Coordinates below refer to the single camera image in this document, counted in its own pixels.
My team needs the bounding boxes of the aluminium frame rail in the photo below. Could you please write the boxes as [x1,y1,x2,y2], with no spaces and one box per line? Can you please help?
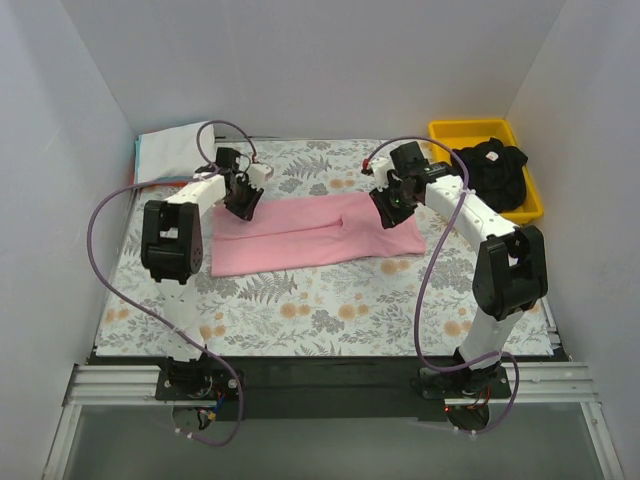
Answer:
[65,357,599,405]

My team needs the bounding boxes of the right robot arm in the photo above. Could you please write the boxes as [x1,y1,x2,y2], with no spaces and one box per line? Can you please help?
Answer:
[361,137,548,398]

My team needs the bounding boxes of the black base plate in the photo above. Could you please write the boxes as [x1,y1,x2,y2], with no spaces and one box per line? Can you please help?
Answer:
[155,356,482,422]

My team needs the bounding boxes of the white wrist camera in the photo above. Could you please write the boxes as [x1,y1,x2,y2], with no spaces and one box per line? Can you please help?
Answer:
[247,163,274,190]
[364,158,395,191]

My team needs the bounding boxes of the folded teal t-shirt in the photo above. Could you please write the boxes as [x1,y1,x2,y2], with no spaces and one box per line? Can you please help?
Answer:
[132,135,151,184]

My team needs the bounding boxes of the floral patterned table mat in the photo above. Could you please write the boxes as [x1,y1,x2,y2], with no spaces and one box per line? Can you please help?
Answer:
[93,138,557,357]

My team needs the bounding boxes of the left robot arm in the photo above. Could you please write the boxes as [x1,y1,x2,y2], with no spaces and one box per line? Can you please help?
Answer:
[141,147,273,400]

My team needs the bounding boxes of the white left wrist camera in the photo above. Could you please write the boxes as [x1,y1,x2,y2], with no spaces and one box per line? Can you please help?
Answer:
[247,163,274,190]

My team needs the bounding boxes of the purple cable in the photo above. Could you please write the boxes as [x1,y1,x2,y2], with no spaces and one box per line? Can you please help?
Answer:
[87,119,261,447]
[361,136,521,435]

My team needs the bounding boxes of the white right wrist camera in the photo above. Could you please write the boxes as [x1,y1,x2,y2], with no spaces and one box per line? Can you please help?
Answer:
[364,158,395,191]

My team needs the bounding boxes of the pink t-shirt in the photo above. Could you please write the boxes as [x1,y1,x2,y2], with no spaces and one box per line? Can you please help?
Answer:
[211,192,426,277]

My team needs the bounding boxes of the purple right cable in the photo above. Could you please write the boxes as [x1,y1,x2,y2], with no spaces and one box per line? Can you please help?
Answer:
[361,136,521,435]

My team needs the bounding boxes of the black t-shirt in bin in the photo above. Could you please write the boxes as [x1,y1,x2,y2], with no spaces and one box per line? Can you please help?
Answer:
[454,137,528,213]

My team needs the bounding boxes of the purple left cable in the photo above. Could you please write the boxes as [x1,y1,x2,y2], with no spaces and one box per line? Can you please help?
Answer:
[87,119,261,447]

